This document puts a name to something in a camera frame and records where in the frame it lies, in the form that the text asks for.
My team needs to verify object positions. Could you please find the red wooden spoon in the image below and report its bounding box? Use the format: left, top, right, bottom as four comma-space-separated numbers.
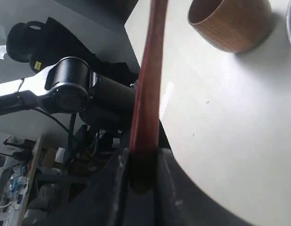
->
129, 0, 168, 194

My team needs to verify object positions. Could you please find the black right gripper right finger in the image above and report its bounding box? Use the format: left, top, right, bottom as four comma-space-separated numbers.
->
154, 148, 249, 226

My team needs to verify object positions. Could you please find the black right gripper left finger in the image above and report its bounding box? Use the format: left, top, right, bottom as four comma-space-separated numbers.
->
34, 148, 129, 226

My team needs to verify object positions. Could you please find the brown wooden cup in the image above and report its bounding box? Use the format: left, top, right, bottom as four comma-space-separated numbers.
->
188, 0, 272, 53

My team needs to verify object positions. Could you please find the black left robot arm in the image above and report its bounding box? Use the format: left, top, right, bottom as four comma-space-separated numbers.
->
0, 57, 135, 129

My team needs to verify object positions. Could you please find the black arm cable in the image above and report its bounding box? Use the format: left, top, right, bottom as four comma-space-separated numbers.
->
32, 107, 78, 165

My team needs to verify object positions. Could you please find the cluttered background shelf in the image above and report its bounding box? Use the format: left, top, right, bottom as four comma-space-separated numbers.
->
0, 136, 67, 226

